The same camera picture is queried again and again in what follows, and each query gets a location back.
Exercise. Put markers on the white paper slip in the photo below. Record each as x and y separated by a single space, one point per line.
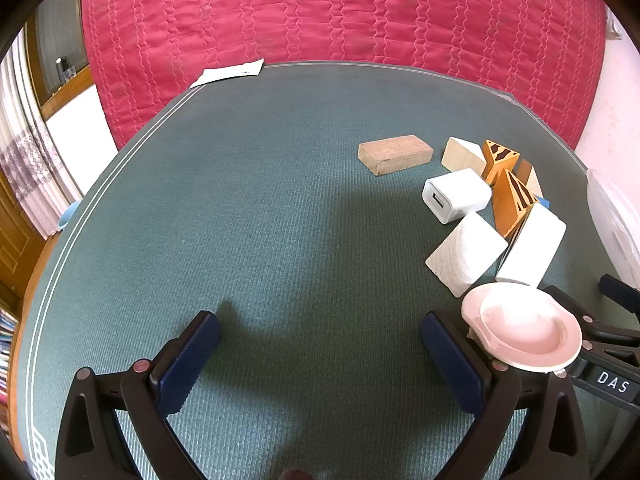
210 75

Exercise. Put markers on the red quilted blanket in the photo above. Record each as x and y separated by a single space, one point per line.
546 53

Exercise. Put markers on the white stone-like block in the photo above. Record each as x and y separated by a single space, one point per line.
466 254

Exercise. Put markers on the wooden window frame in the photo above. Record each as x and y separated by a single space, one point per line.
56 54

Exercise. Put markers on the blue foam cube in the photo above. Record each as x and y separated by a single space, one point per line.
543 201

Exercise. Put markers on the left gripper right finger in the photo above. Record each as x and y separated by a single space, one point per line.
551 443

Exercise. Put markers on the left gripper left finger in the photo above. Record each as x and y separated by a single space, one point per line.
91 444

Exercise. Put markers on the light wooden triangle block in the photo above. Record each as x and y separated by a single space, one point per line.
527 174

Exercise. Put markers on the clear plastic bowl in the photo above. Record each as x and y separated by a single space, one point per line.
617 222

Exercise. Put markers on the orange striped triangular block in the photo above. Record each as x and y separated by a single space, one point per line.
498 158
511 201

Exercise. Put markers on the patterned curtain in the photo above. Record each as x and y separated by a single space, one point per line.
36 173

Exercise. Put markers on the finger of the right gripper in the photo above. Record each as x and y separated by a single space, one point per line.
592 327
621 293

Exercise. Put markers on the light blue cup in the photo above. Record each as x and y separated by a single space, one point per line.
67 215

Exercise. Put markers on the pale wooden wedge block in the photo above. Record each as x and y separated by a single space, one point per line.
460 154

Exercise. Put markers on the brown wooden rectangular block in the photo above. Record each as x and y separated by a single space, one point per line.
390 155

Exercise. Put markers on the white rectangular box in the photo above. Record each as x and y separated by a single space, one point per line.
532 248

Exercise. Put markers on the pink white small dish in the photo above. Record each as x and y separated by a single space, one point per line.
522 326

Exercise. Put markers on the green table mat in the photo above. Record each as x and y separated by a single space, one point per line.
247 198

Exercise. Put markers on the white usb charger cube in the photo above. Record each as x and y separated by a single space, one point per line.
451 196

